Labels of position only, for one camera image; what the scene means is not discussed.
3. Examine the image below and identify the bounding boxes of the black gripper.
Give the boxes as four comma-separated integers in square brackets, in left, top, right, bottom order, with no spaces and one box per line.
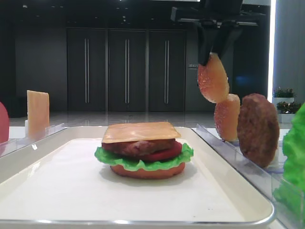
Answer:
[171,0,260,65]

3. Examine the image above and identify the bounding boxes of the sesame top bun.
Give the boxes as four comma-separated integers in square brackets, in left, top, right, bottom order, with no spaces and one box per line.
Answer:
[198,52,229,104]

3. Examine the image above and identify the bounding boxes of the sesame bun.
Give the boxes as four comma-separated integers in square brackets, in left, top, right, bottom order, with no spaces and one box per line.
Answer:
[198,52,229,104]
[214,94,240,142]

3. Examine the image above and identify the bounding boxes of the standing brown meat patty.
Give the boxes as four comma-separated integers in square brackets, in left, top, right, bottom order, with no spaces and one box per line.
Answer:
[237,93,280,168]

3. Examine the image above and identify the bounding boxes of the green lettuce leaf on burger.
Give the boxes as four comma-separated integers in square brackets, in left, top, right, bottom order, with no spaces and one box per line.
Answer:
[94,143,193,171]

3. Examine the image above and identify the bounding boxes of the red tomato slice on burger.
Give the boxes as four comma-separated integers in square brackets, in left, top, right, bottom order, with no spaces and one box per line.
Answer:
[139,141,182,162]

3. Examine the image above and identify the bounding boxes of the orange cheese slice on burger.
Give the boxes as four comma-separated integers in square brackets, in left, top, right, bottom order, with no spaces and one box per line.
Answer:
[102,122,181,144]

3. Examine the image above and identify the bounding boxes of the brown meat patty on burger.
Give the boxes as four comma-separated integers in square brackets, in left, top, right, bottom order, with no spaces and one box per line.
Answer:
[102,139,175,156]

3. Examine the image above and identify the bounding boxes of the green lettuce in rack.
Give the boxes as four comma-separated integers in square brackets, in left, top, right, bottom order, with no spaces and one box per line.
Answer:
[274,105,305,218]

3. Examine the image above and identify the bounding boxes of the standing cheese slice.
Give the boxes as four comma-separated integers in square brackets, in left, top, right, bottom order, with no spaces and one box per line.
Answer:
[27,90,50,138]

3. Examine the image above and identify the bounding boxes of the red tomato slice left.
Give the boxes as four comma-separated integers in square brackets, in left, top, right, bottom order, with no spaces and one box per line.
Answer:
[0,103,10,144]

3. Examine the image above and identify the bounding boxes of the right dark door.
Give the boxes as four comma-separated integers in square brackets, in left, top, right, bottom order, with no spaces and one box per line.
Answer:
[149,31,186,112]

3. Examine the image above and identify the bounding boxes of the dark door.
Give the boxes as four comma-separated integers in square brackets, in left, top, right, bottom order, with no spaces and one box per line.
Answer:
[67,29,106,112]
[149,31,186,112]
[109,30,146,112]

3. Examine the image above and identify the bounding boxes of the potted plants in planter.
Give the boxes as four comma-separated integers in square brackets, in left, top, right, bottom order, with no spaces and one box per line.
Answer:
[273,87,301,124]

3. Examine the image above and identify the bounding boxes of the middle dark door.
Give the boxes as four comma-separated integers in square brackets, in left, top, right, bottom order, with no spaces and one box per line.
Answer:
[109,30,146,112]

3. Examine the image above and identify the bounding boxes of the left dark door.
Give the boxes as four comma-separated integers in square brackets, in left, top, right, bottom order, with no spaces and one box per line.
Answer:
[67,29,106,112]

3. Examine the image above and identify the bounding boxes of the bottom bun half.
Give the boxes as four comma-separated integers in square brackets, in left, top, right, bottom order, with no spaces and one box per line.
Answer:
[110,163,185,179]

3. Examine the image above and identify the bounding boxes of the clear acrylic right rack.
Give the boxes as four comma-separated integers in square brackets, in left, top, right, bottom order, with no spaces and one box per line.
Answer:
[195,124,305,229]

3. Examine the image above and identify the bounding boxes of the clear acrylic rack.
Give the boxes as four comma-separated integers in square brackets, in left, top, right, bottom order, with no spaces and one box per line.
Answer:
[195,124,305,229]
[0,123,66,156]

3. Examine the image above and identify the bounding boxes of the white rectangular tray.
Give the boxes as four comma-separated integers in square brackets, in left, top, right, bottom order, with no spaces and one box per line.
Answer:
[0,126,275,229]

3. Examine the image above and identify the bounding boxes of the clear acrylic left rack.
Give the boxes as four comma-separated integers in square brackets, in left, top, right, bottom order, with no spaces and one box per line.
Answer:
[0,123,66,156]

